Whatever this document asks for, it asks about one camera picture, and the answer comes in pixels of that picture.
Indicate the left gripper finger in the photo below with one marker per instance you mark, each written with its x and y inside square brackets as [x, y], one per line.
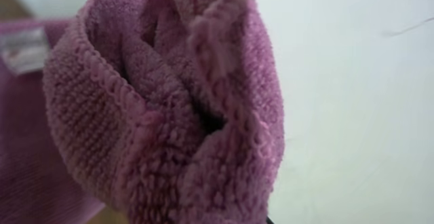
[269, 221]

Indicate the purple microfiber cloth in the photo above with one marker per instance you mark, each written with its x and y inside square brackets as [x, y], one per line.
[169, 111]

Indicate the folded purple cloth on stack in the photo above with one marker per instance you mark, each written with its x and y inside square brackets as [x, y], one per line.
[35, 185]

